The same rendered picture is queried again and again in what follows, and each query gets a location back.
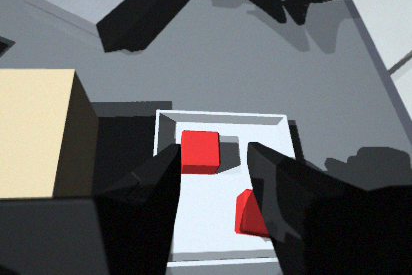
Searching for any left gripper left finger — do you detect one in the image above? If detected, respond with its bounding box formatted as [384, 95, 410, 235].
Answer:
[0, 144, 182, 275]

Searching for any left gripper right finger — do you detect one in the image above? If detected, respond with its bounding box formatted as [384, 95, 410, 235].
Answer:
[247, 142, 412, 275]

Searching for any red block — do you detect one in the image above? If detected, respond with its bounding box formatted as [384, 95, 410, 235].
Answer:
[234, 189, 270, 238]
[180, 130, 221, 175]

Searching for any white open tray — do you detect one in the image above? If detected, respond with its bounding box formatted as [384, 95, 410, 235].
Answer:
[154, 110, 296, 267]

